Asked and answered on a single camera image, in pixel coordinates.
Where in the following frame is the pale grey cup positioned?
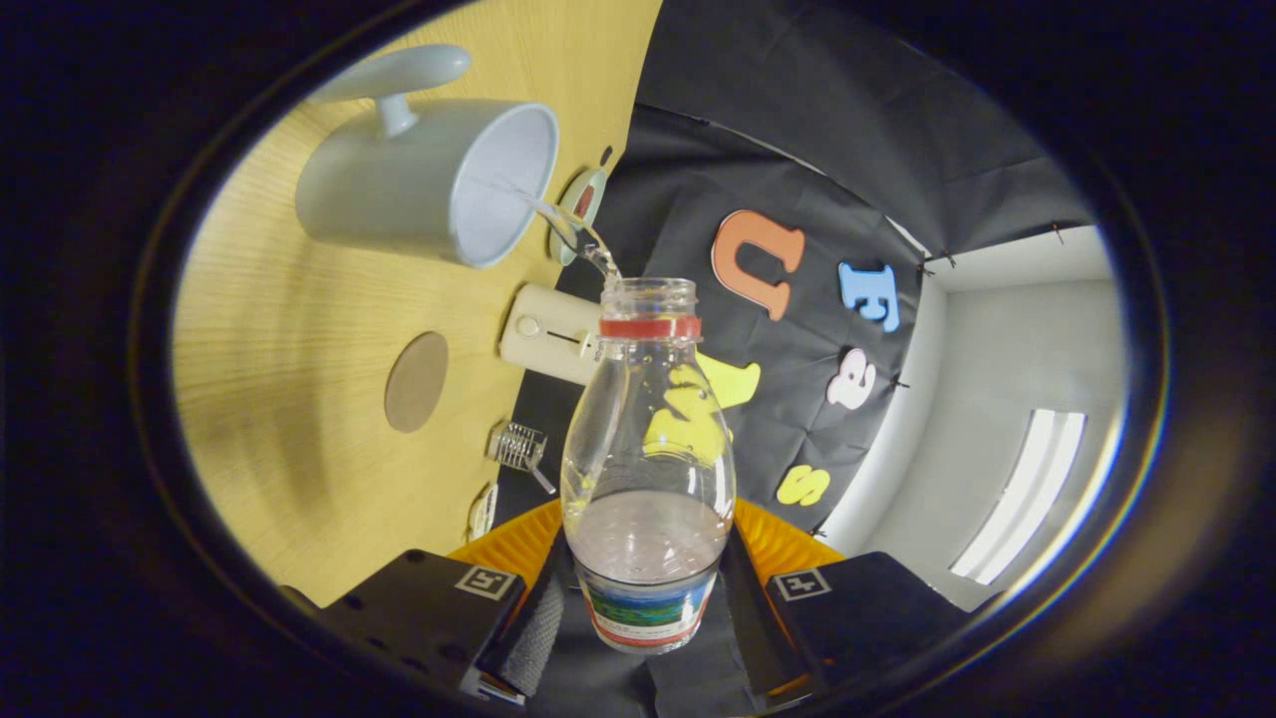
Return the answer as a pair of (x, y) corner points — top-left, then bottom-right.
(295, 44), (561, 270)

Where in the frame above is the metal wire basket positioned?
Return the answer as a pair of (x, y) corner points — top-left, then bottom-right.
(486, 422), (548, 472)

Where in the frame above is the round brown coaster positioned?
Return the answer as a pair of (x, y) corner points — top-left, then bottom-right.
(385, 331), (450, 434)

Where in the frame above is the clear plastic juice bottle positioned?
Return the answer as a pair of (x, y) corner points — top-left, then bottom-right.
(560, 277), (739, 654)

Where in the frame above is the ceiling light panel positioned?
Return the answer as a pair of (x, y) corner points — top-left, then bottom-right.
(949, 409), (1088, 586)

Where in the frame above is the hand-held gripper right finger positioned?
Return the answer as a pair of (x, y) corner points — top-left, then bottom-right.
(720, 499), (973, 711)

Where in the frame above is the wooden table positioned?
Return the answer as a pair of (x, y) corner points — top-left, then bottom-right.
(171, 0), (664, 609)

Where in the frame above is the white toaster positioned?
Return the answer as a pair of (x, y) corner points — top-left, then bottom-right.
(498, 283), (604, 387)

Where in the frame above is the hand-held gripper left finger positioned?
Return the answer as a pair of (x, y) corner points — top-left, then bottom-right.
(329, 499), (576, 704)

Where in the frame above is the pale green plate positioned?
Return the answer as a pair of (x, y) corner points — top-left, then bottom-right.
(548, 168), (609, 267)

